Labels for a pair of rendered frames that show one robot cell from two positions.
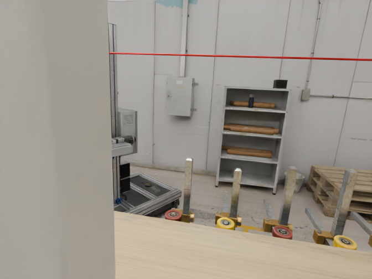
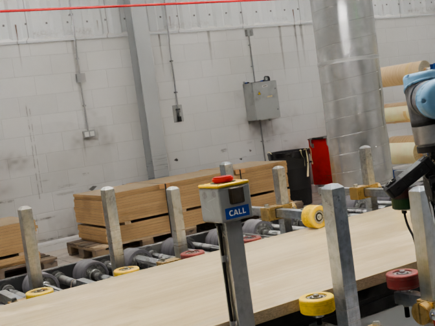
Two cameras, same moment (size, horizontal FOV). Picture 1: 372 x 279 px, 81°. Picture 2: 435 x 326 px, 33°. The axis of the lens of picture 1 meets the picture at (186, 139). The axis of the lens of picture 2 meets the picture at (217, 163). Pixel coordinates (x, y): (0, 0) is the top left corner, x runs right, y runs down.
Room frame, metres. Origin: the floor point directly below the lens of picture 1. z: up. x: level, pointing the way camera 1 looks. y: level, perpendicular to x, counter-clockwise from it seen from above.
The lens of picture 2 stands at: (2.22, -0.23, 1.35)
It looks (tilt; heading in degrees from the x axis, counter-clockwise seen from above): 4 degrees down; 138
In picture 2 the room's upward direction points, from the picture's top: 8 degrees counter-clockwise
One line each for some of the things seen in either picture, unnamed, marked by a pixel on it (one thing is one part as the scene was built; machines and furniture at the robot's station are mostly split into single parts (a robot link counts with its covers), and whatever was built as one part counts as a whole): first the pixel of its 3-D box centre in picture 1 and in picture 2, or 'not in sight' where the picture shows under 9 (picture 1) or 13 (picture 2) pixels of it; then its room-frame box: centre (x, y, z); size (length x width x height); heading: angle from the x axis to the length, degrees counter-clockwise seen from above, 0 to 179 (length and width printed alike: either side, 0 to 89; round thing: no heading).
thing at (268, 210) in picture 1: (272, 221); not in sight; (1.04, -0.49, 0.83); 0.43 x 0.03 x 0.04; 170
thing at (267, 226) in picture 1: (277, 226); not in sight; (0.99, -0.49, 0.83); 0.13 x 0.06 x 0.05; 80
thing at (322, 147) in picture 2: not in sight; (340, 163); (-4.21, 7.89, 0.41); 0.76 x 0.48 x 0.81; 86
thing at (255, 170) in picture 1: (249, 138); not in sight; (3.29, -0.98, 0.78); 0.90 x 0.45 x 1.55; 79
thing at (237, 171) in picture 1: (233, 211); not in sight; (1.03, -0.27, 0.88); 0.03 x 0.03 x 0.48; 80
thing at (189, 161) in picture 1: (187, 200); not in sight; (1.07, -0.02, 0.91); 0.03 x 0.03 x 0.48; 80
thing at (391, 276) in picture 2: not in sight; (404, 293); (1.18, 1.27, 0.85); 0.08 x 0.08 x 0.11
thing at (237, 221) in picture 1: (228, 219); not in sight; (1.03, -0.25, 0.83); 0.13 x 0.06 x 0.05; 80
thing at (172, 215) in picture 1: (172, 223); not in sight; (0.93, 0.04, 0.85); 0.08 x 0.08 x 0.11
